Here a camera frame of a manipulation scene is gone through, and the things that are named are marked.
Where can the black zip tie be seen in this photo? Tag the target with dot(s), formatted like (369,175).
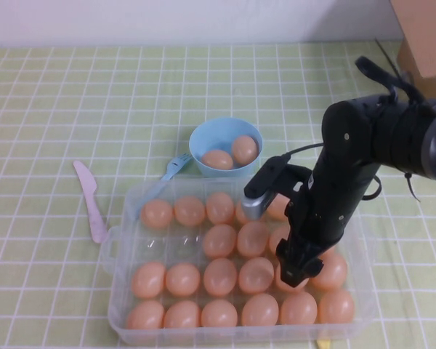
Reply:
(387,56)
(410,183)

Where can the clear plastic egg box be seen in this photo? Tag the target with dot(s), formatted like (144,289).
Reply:
(160,247)

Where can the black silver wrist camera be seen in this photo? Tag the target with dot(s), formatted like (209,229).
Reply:
(265,178)

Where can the brown cardboard box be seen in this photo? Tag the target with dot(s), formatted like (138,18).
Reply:
(428,36)

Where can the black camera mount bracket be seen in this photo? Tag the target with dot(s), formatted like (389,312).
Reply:
(294,178)

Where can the light blue plastic bowl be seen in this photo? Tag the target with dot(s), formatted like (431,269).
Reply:
(218,131)

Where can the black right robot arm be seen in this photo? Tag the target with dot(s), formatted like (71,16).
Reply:
(349,163)

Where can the pale pink plastic knife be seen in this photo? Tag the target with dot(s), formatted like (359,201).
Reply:
(91,203)

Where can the light blue plastic fork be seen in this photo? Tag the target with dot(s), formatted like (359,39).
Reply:
(172,169)

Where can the tan plastic egg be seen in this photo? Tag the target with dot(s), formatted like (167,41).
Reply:
(182,279)
(332,272)
(298,308)
(189,211)
(182,315)
(157,213)
(260,310)
(256,276)
(244,149)
(148,280)
(278,236)
(145,315)
(220,208)
(219,315)
(240,216)
(278,211)
(217,160)
(253,240)
(305,285)
(220,277)
(221,241)
(336,306)

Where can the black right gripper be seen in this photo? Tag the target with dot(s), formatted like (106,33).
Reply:
(301,247)

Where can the green white grid tablecloth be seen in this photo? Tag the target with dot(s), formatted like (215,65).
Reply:
(58,109)

